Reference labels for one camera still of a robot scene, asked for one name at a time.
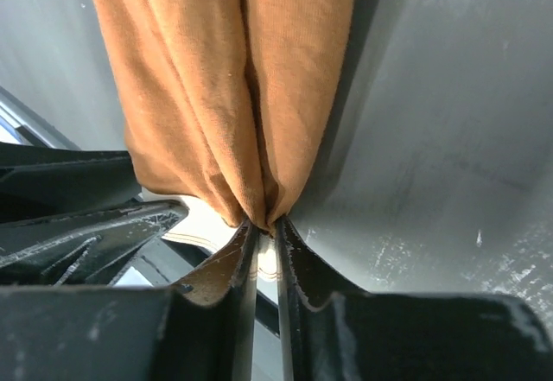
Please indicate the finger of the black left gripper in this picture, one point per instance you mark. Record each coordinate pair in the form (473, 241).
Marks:
(38, 182)
(82, 248)

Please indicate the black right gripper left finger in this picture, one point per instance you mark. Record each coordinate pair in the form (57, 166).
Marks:
(198, 328)

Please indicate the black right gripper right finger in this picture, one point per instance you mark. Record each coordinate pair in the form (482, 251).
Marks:
(331, 329)

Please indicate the mustard brown underwear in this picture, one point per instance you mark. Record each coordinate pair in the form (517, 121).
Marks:
(225, 102)

